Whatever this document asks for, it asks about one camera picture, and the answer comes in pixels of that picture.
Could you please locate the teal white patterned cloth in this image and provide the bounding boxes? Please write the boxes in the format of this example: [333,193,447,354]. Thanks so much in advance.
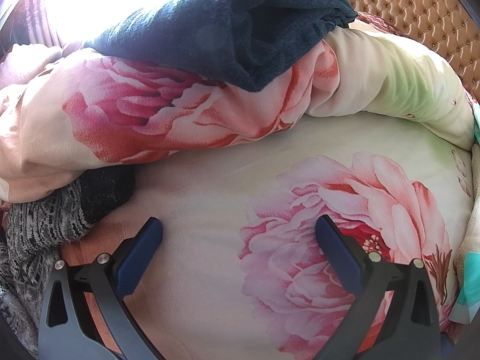
[449,103,480,325]

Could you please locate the grey black knit garment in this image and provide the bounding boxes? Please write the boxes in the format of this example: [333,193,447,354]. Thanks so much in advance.
[1,166,135,358]

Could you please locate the floral pink bed sheet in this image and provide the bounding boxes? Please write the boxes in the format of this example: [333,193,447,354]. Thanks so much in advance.
[63,113,473,359]

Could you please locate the floral pink rolled quilt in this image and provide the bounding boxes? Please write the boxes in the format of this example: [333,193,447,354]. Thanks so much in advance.
[1,23,474,203]

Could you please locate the maroon striped curtain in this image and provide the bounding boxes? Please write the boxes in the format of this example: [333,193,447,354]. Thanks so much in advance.
[1,0,65,55]

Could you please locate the tufted tan leather headboard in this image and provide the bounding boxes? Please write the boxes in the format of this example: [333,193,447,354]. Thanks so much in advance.
[348,0,479,97]

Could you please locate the dark teal knit pants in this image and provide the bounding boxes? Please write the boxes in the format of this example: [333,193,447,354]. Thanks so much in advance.
[85,0,357,92]

